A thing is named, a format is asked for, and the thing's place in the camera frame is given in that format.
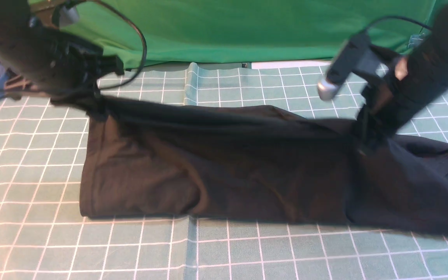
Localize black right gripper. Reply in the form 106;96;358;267
359;45;434;137

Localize silver binder clip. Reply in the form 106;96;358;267
407;33;426;49

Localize green checkered table mat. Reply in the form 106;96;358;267
0;61;448;280

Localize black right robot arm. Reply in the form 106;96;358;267
354;4;448;137

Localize green backdrop cloth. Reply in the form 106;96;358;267
61;0;448;69

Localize black left camera cable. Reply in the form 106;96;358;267
0;0;147;96

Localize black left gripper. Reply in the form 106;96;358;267
0;23;124;98

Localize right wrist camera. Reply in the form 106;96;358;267
317;31;371;101

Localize dark gray long-sleeve top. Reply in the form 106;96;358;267
51;96;448;236

